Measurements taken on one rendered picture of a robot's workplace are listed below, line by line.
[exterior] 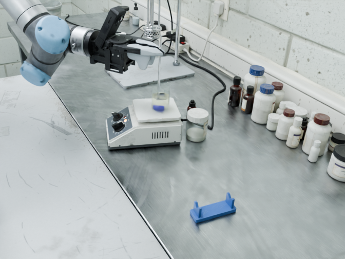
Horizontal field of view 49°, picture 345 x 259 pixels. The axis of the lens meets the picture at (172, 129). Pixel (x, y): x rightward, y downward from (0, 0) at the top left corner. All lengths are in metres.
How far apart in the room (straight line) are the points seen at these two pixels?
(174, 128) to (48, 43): 0.38
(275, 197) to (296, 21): 0.60
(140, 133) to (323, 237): 0.50
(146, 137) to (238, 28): 0.66
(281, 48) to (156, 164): 0.62
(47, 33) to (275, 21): 0.77
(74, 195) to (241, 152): 0.45
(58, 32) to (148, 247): 0.51
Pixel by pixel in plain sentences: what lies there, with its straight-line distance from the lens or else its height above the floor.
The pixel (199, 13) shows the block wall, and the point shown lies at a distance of 1.72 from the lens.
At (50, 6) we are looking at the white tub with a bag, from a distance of 1.93.
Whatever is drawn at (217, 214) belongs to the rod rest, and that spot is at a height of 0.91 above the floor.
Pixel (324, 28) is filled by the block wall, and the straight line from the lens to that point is 1.23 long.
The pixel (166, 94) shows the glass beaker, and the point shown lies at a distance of 1.01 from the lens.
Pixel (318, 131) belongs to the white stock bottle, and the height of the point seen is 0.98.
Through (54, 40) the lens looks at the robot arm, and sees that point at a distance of 0.91.
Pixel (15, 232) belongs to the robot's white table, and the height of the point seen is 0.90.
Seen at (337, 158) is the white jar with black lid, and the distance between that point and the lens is 1.02.
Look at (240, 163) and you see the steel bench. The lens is 1.02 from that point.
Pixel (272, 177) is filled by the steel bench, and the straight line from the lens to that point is 0.99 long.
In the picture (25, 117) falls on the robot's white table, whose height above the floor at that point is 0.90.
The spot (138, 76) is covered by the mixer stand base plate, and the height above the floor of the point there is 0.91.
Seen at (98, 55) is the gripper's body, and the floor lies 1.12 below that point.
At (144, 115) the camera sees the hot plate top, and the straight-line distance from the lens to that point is 1.02.
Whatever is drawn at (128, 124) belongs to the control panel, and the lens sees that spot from 1.03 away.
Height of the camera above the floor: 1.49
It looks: 32 degrees down
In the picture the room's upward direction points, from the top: 3 degrees clockwise
